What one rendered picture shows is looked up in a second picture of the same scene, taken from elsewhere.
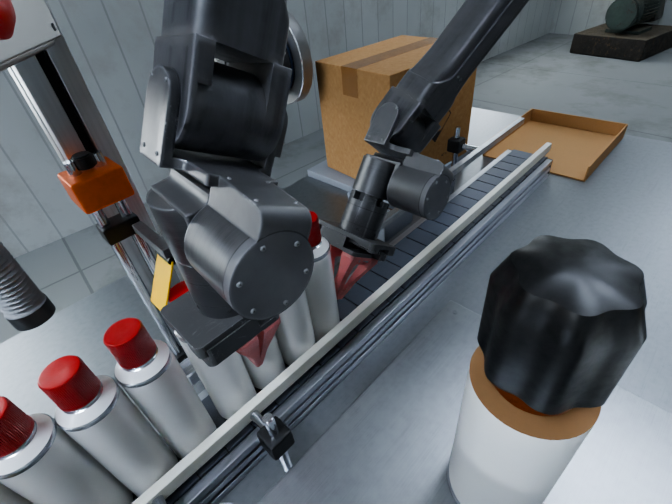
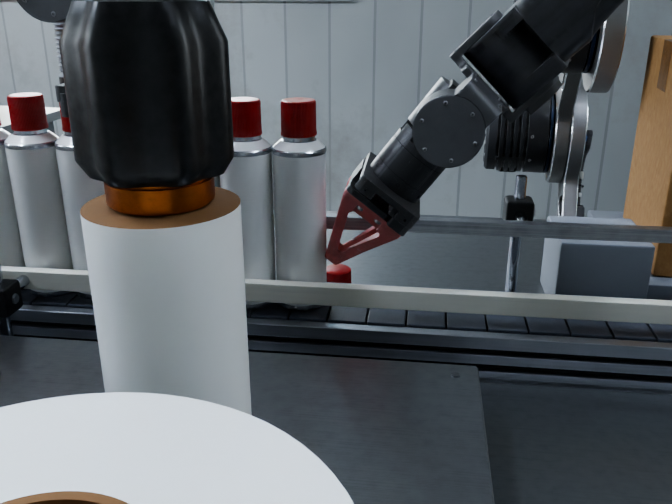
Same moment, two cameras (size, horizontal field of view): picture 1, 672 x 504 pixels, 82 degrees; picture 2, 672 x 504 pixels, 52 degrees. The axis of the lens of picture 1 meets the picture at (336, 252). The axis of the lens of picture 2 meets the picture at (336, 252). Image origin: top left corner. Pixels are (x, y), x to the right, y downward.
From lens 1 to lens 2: 0.50 m
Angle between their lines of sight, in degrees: 45
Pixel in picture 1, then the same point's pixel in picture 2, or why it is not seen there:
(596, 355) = (72, 54)
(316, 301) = (279, 222)
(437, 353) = (357, 381)
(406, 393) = (265, 377)
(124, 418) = (38, 170)
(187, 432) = (79, 244)
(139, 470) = (29, 238)
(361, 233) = (378, 171)
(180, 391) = (88, 189)
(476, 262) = (649, 405)
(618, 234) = not seen: outside the picture
